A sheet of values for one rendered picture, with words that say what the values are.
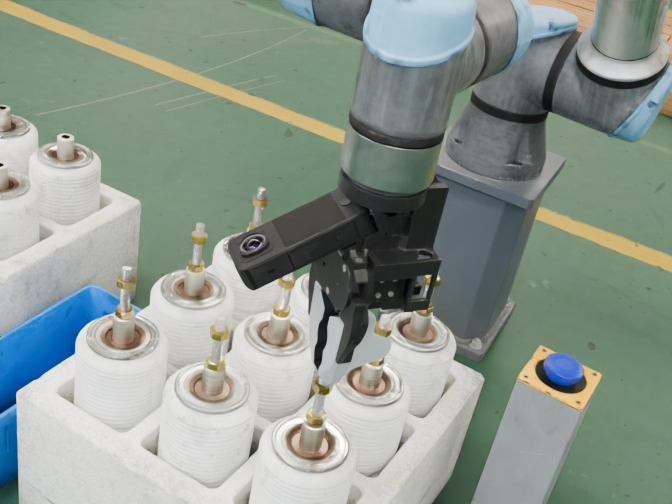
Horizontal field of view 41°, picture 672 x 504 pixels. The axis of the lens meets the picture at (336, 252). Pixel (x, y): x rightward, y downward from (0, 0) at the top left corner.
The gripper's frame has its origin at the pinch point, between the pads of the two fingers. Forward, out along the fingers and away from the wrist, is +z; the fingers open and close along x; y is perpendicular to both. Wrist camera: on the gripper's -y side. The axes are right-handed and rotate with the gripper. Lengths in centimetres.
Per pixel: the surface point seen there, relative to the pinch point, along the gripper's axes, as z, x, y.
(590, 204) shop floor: 35, 76, 101
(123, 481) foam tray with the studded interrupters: 19.4, 8.1, -15.1
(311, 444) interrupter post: 8.4, -1.1, 0.2
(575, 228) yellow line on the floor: 35, 68, 91
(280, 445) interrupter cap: 9.2, 0.2, -2.4
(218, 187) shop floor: 35, 91, 20
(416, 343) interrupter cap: 9.2, 11.7, 18.2
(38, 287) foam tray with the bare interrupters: 21, 45, -19
